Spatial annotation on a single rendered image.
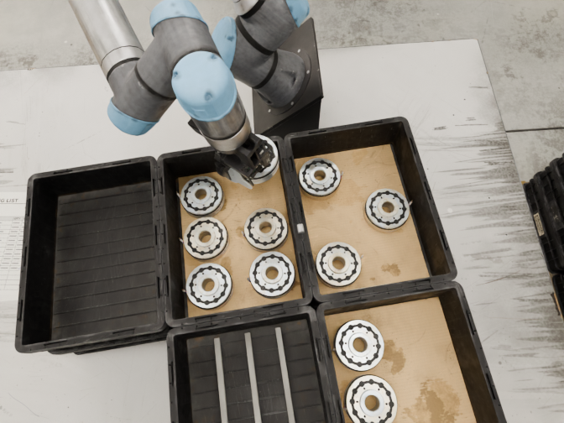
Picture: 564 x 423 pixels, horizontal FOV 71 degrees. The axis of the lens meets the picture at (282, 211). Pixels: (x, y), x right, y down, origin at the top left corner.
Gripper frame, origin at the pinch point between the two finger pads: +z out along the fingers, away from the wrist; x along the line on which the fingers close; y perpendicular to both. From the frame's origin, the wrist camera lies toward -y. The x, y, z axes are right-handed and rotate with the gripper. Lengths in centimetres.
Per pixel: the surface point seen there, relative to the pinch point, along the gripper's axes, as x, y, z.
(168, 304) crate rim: -31.5, 3.8, 2.6
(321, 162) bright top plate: 15.0, 8.9, 16.5
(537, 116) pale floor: 127, 61, 119
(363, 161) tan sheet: 22.4, 16.9, 20.4
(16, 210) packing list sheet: -43, -57, 24
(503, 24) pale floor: 173, 22, 126
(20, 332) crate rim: -53, -16, 0
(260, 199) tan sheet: -1.2, 1.8, 17.1
